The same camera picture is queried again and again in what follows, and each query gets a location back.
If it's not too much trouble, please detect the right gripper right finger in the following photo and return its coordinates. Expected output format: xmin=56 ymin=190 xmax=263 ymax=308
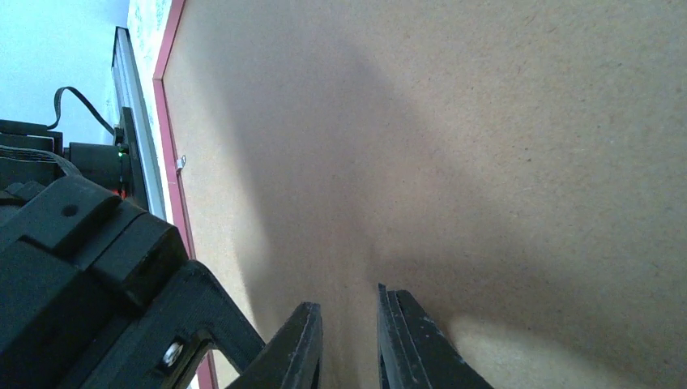
xmin=378 ymin=284 xmax=492 ymax=389

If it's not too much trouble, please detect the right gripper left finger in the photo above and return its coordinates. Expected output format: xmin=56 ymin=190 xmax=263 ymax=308
xmin=229 ymin=302 xmax=323 ymax=389

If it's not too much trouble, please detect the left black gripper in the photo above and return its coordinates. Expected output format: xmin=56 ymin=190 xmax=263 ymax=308
xmin=1 ymin=176 xmax=265 ymax=388

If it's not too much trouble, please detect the pink wooden picture frame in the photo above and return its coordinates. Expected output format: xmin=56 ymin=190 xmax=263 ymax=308
xmin=152 ymin=0 xmax=220 ymax=389

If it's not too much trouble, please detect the brown cardboard backing board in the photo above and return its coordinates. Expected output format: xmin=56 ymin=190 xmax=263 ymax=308
xmin=164 ymin=1 xmax=686 ymax=388

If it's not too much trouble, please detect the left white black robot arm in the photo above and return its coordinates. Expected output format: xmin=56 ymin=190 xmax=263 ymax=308
xmin=1 ymin=121 xmax=267 ymax=388

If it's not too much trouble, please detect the aluminium rail base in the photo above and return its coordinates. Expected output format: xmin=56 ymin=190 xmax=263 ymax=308
xmin=111 ymin=26 xmax=166 ymax=220

